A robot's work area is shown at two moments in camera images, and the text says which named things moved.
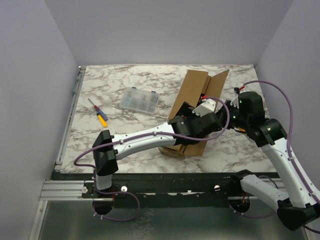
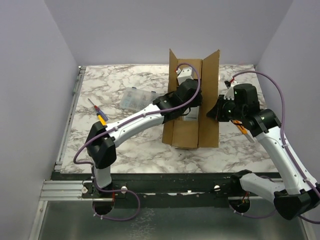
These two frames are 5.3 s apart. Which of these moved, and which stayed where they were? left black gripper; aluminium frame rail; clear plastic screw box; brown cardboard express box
Moved: left black gripper; brown cardboard express box
Stayed: aluminium frame rail; clear plastic screw box
